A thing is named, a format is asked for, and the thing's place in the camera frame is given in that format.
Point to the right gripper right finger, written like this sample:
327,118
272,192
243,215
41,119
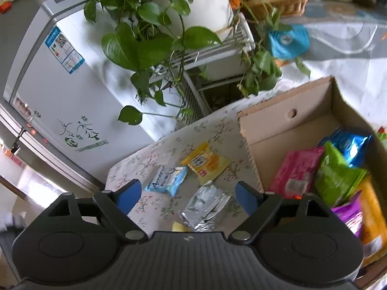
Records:
257,205

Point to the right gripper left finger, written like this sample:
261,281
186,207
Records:
115,207

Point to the shiny blue snack packet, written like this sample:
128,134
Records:
352,146

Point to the pink snack packet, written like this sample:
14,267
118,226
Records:
296,172

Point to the light blue snack packet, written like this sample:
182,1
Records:
167,180

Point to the silver foil snack packet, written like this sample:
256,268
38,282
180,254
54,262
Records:
206,208

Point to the green snack packet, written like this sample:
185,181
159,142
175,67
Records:
335,180

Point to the purple noodle snack packet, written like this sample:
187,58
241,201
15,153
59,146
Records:
351,214

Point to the brown cardboard box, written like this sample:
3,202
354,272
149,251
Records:
301,243

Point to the white chest freezer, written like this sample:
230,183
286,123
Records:
84,108

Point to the orange yellow snack packet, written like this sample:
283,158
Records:
373,227

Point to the blue round tape dispenser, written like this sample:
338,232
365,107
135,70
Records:
287,45

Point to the green pothos plant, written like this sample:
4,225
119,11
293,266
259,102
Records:
152,40

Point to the wicker basket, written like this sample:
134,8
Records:
260,8

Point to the white plant pot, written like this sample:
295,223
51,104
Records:
215,15

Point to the white wire plant stand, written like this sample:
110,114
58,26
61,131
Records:
216,66

